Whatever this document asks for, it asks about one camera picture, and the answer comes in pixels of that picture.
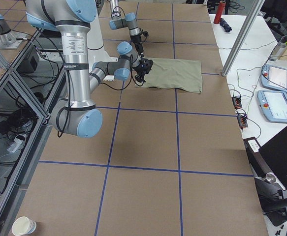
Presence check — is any white paper cup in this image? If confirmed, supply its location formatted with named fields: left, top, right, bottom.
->
left=11, top=216, right=37, bottom=236

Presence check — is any aluminium frame post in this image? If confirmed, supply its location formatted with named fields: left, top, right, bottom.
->
left=222, top=0, right=265, bottom=77

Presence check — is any red cylindrical bottle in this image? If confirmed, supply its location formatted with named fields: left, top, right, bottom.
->
left=213, top=0, right=226, bottom=24

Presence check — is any orange black electronics board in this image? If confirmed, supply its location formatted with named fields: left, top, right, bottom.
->
left=231, top=96, right=243, bottom=109

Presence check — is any white power strip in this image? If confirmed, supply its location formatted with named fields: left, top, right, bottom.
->
left=7, top=138, right=25, bottom=153

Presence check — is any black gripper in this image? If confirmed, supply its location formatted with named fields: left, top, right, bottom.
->
left=130, top=30, right=149, bottom=58
left=135, top=58, right=154, bottom=85

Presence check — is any folded dark blue umbrella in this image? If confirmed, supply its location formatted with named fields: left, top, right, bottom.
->
left=220, top=18, right=232, bottom=33

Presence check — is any silver metal cup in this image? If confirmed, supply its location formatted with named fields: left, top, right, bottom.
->
left=265, top=173, right=277, bottom=184

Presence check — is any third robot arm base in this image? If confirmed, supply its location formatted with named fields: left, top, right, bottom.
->
left=0, top=14, right=27, bottom=49

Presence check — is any black laptop computer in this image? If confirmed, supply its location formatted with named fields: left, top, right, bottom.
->
left=243, top=120, right=287, bottom=212

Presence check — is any near blue teach pendant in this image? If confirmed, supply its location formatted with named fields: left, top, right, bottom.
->
left=257, top=90, right=287, bottom=123

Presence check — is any far blue teach pendant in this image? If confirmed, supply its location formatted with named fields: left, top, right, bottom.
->
left=261, top=64, right=287, bottom=92

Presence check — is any grey water bottle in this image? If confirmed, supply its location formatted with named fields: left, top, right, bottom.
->
left=269, top=35, right=287, bottom=61

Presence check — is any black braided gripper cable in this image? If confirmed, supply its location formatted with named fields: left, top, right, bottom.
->
left=100, top=55, right=144, bottom=90

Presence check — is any white central pedestal column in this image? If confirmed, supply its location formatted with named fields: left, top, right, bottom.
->
left=84, top=0, right=118, bottom=73

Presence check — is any blue teach pendant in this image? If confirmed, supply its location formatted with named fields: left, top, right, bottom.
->
left=257, top=90, right=287, bottom=123
left=261, top=64, right=287, bottom=92

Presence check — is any olive green long-sleeve shirt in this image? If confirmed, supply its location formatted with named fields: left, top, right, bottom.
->
left=142, top=58, right=203, bottom=93

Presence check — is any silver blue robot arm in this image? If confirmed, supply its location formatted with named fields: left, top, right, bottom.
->
left=109, top=0, right=149, bottom=57
left=26, top=0, right=153, bottom=138

